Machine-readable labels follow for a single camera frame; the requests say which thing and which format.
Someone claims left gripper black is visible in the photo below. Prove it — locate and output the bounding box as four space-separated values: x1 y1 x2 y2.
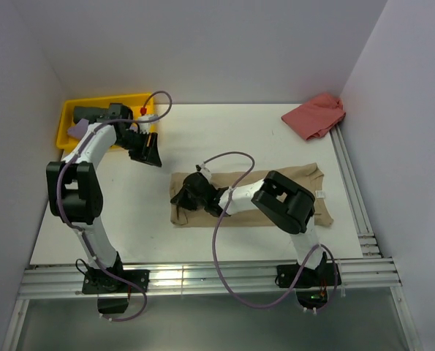
115 130 162 167

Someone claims beige t shirt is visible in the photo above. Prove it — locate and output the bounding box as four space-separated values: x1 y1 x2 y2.
169 162 335 228

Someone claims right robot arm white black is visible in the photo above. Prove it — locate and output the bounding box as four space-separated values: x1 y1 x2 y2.
170 170 325 285

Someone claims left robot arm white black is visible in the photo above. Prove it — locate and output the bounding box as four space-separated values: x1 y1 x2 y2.
46 103 162 292

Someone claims yellow plastic bin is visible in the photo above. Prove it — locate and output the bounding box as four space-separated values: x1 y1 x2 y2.
56 93 151 153

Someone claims dark green rolled shirt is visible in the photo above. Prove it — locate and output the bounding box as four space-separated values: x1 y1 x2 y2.
72 106 107 124

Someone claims lavender folded shirt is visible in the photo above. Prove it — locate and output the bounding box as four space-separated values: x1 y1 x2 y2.
67 119 89 140

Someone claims pink t shirt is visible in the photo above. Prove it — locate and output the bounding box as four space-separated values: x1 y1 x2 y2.
281 93 346 141

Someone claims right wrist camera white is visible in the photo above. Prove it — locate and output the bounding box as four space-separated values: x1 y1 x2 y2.
195 163 212 182

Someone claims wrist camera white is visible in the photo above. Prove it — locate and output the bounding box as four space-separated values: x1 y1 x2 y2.
132 107 158 134
195 163 212 182

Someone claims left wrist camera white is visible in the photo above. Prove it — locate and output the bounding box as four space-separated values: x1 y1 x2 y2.
132 107 158 134

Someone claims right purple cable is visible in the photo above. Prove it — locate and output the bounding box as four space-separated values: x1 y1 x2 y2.
202 151 339 312

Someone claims purple cable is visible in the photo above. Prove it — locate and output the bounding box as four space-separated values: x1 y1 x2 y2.
202 151 339 312
56 90 173 322

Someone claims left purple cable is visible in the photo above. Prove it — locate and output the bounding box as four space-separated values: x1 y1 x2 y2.
56 90 173 322

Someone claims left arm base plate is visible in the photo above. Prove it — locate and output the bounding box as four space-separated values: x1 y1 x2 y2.
81 269 150 317

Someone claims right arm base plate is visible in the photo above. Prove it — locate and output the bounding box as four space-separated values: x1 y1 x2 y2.
275 264 342 289

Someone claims aluminium front rail frame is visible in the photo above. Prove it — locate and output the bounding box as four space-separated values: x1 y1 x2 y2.
3 257 423 350

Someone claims aluminium right side rail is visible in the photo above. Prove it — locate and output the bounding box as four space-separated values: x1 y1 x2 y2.
330 127 382 258

